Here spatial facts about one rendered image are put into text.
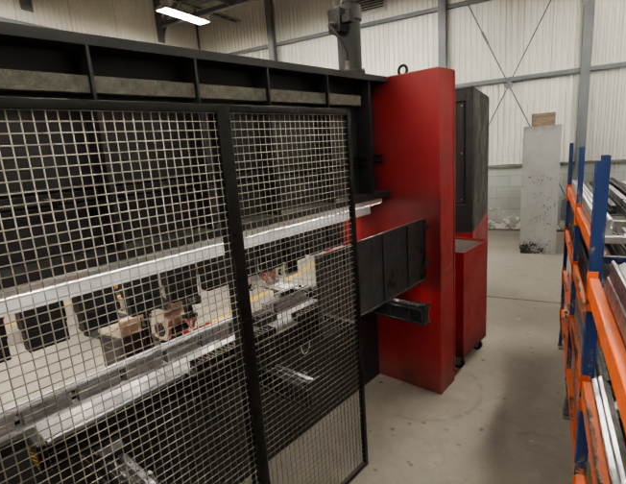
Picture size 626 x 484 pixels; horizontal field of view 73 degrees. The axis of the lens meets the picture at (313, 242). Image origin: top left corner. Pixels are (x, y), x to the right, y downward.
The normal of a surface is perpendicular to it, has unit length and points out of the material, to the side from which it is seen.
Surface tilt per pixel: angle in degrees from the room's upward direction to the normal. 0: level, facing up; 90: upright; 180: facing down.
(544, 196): 90
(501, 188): 90
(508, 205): 90
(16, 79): 90
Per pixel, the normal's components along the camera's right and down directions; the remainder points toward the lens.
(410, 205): -0.66, 0.21
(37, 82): 0.75, 0.09
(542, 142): -0.47, 0.22
